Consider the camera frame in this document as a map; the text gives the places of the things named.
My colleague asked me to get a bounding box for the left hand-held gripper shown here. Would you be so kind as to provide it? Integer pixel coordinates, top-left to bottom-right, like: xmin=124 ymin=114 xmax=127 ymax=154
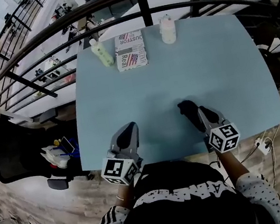
xmin=93 ymin=121 xmax=148 ymax=191

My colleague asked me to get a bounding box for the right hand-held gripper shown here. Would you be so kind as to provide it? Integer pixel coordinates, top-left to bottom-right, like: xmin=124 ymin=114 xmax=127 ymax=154
xmin=197 ymin=100 xmax=244 ymax=157

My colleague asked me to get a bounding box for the person's right forearm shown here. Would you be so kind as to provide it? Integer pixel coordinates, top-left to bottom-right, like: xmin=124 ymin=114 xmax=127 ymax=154
xmin=216 ymin=145 xmax=253 ymax=186

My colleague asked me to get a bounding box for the person's left forearm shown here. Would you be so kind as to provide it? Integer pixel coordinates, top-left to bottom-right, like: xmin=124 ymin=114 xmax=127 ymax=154
xmin=112 ymin=181 xmax=139 ymax=212

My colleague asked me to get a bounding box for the white tablet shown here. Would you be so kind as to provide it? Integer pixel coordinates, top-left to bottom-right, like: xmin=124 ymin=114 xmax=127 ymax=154
xmin=60 ymin=135 xmax=76 ymax=155

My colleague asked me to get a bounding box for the white power strip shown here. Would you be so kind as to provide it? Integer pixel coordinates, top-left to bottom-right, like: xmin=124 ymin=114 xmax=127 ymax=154
xmin=254 ymin=136 xmax=275 ymax=157

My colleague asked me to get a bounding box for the white bag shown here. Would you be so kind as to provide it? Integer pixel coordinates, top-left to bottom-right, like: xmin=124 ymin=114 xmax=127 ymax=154
xmin=39 ymin=142 xmax=73 ymax=172

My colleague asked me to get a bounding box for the black and white shirt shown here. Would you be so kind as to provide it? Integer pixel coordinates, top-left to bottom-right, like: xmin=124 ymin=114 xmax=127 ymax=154
xmin=73 ymin=142 xmax=280 ymax=224

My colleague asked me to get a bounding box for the printed flag pattern box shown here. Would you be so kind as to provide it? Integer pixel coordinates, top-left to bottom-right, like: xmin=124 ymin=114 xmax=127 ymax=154
xmin=111 ymin=29 xmax=150 ymax=73

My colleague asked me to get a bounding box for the green drink bottle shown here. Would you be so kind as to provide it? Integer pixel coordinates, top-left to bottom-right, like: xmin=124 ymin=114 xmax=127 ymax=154
xmin=89 ymin=35 xmax=116 ymax=70

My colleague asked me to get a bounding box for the white bottle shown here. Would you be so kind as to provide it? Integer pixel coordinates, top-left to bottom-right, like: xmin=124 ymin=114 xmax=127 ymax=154
xmin=156 ymin=13 xmax=179 ymax=46

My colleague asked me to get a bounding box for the black office chair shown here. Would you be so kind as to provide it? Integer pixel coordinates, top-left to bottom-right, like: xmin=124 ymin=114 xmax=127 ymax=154
xmin=0 ymin=103 xmax=93 ymax=202

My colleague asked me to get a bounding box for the blue strap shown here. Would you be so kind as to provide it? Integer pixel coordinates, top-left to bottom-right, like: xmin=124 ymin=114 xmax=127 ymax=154
xmin=58 ymin=137 xmax=81 ymax=161

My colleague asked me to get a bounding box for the white cable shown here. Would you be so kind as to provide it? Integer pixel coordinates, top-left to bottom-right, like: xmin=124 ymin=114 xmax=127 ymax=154
xmin=236 ymin=124 xmax=280 ymax=192

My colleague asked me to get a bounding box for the black round wire chair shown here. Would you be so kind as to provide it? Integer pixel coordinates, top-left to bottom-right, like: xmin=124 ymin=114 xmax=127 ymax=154
xmin=250 ymin=21 xmax=280 ymax=88

